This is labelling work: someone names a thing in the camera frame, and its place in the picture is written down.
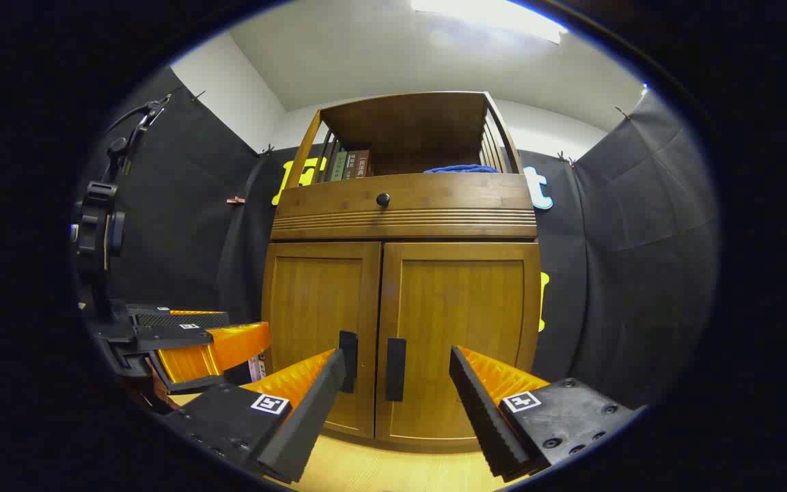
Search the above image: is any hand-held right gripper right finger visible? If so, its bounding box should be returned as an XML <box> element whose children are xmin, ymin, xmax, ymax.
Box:
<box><xmin>450</xmin><ymin>345</ymin><xmax>640</xmax><ymax>482</ymax></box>

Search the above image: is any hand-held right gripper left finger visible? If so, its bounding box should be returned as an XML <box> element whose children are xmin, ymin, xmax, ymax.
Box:
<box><xmin>161</xmin><ymin>348</ymin><xmax>348</xmax><ymax>484</ymax></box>

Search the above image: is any black door handle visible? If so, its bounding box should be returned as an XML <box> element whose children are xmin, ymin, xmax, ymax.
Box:
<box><xmin>386</xmin><ymin>338</ymin><xmax>407</xmax><ymax>402</ymax></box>
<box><xmin>339</xmin><ymin>331</ymin><xmax>359</xmax><ymax>394</ymax></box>

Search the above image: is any wooden shoe cabinet door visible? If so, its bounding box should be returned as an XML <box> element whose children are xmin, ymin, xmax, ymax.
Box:
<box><xmin>262</xmin><ymin>241</ymin><xmax>382</xmax><ymax>438</ymax></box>
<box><xmin>375</xmin><ymin>241</ymin><xmax>542</xmax><ymax>443</ymax></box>

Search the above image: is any wooden double-door shoe cabinet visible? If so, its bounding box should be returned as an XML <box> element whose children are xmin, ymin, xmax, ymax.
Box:
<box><xmin>260</xmin><ymin>91</ymin><xmax>542</xmax><ymax>448</ymax></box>

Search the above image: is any wooden drawer with grooves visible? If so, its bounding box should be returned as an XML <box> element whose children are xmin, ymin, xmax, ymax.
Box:
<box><xmin>272</xmin><ymin>173</ymin><xmax>538</xmax><ymax>240</ymax></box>

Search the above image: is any black backdrop cloth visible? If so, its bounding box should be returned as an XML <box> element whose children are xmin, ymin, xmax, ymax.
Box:
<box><xmin>76</xmin><ymin>65</ymin><xmax>719</xmax><ymax>411</ymax></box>

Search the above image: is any ceiling light panel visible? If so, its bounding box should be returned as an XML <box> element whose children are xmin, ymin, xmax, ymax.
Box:
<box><xmin>411</xmin><ymin>0</ymin><xmax>568</xmax><ymax>45</ymax></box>

